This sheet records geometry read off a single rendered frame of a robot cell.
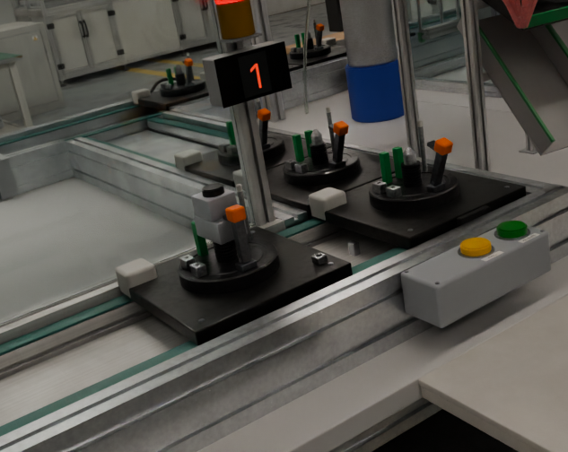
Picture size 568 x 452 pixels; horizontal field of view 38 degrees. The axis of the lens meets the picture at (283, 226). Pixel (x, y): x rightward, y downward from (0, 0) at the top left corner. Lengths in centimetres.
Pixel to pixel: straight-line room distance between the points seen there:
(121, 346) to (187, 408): 21
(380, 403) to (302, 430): 10
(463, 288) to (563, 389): 17
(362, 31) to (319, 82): 47
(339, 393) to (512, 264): 29
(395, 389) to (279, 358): 15
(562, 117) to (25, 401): 94
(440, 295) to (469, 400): 13
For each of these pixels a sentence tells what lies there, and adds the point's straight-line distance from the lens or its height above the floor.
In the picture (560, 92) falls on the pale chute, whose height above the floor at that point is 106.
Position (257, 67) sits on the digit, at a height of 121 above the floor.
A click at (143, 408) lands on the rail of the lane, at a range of 92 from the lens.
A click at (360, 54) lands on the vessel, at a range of 220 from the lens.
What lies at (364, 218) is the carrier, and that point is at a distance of 123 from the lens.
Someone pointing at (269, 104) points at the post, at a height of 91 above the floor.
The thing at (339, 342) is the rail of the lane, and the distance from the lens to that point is 103.
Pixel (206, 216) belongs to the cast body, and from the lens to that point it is 108.
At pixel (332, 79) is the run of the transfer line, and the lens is 264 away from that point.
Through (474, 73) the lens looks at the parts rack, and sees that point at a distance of 141.
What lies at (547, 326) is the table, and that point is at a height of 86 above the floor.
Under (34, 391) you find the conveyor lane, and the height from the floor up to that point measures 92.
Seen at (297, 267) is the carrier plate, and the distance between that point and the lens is 110.
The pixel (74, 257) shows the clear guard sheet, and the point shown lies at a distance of 119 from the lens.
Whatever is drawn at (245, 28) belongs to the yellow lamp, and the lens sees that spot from 120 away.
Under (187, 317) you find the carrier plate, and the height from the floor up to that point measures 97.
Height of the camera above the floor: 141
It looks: 20 degrees down
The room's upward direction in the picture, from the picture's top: 10 degrees counter-clockwise
